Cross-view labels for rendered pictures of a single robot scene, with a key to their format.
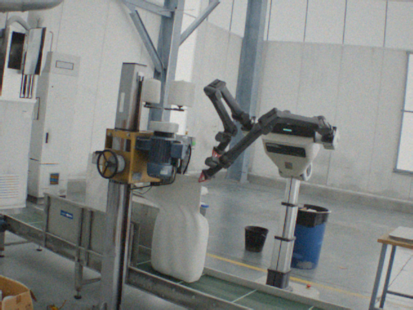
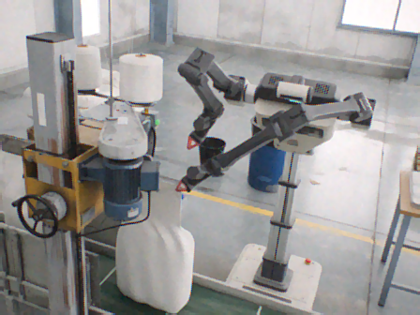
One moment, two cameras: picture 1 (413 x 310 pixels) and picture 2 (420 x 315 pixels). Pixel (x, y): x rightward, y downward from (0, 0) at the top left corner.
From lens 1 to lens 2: 1.48 m
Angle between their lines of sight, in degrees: 24
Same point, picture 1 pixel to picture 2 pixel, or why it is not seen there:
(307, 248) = (277, 171)
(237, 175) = (161, 37)
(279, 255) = (277, 243)
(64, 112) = not seen: outside the picture
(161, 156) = (126, 192)
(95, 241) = (31, 271)
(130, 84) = (52, 81)
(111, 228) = (60, 288)
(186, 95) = (153, 85)
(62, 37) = not seen: outside the picture
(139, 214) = not seen: hidden behind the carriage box
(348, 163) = (284, 18)
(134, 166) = (82, 205)
